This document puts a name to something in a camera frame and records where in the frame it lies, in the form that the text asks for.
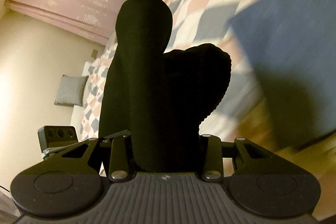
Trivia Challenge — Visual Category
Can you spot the grey striped cushion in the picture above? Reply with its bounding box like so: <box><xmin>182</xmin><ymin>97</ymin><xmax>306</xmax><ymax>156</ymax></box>
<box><xmin>54</xmin><ymin>75</ymin><xmax>89</xmax><ymax>106</ymax></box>

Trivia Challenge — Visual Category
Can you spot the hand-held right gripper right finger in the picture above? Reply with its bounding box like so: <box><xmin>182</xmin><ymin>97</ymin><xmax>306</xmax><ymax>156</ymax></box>
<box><xmin>200</xmin><ymin>134</ymin><xmax>273</xmax><ymax>183</ymax></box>

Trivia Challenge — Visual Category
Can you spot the black garment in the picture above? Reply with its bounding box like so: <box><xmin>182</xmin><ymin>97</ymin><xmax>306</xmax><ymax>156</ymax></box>
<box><xmin>98</xmin><ymin>0</ymin><xmax>232</xmax><ymax>172</ymax></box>

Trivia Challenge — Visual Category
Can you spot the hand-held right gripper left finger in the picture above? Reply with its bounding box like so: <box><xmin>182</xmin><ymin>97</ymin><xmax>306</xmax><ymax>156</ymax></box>
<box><xmin>63</xmin><ymin>135</ymin><xmax>135</xmax><ymax>183</ymax></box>

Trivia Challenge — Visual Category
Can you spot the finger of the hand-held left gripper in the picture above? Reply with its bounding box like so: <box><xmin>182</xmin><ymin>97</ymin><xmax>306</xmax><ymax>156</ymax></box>
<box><xmin>100</xmin><ymin>130</ymin><xmax>132</xmax><ymax>143</ymax></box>

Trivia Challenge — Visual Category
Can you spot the blue cloth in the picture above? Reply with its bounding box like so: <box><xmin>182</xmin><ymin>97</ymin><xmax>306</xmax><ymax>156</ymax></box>
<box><xmin>228</xmin><ymin>0</ymin><xmax>336</xmax><ymax>149</ymax></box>

